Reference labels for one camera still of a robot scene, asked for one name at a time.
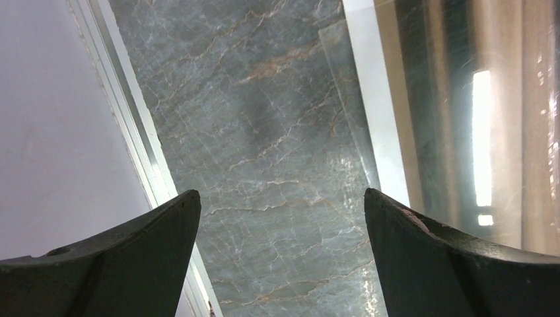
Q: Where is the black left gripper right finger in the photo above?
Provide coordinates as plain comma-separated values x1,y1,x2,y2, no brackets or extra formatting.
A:
364,188,559,316

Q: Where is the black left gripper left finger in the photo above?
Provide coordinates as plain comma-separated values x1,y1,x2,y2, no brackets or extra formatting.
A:
1,190,201,316

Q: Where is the aluminium rail frame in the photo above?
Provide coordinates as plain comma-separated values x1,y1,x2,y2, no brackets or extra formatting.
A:
65,0,224,317

